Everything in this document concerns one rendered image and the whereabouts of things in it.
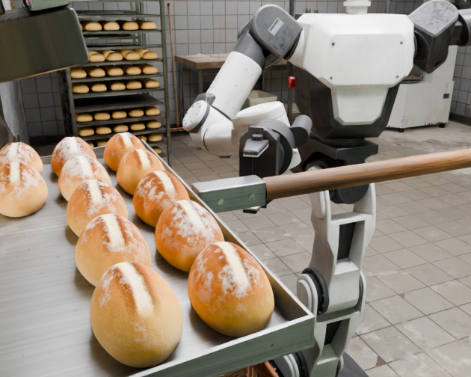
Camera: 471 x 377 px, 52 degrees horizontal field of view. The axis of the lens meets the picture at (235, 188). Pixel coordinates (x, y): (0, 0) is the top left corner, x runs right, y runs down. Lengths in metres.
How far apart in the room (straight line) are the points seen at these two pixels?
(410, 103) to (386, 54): 4.91
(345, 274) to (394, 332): 1.06
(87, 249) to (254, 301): 0.16
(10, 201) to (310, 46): 0.79
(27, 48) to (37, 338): 0.24
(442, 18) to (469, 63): 5.54
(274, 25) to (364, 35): 0.21
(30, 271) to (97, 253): 0.09
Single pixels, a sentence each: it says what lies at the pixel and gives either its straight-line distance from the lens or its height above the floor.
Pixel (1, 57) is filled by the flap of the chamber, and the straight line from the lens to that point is 0.24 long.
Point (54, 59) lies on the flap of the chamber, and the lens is 0.24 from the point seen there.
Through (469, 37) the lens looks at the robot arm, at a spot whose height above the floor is 1.35.
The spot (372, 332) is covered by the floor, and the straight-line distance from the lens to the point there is 2.43.
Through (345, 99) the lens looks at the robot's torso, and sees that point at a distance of 1.21.
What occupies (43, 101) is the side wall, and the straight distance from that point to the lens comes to 5.61.
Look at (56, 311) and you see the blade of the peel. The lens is 0.44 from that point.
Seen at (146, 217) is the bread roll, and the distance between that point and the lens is 0.55.
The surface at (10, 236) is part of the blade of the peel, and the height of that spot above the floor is 1.18.
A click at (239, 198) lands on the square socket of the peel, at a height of 1.20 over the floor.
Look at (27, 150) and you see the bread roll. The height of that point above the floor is 1.23.
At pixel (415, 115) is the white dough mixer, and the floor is 0.20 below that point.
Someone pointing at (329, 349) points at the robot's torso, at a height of 0.37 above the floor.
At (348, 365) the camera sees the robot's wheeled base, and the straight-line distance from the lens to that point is 1.96.
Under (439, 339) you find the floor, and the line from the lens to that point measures 2.48.
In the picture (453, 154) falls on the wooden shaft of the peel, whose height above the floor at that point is 1.21.
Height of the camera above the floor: 1.42
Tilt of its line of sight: 21 degrees down
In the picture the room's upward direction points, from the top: straight up
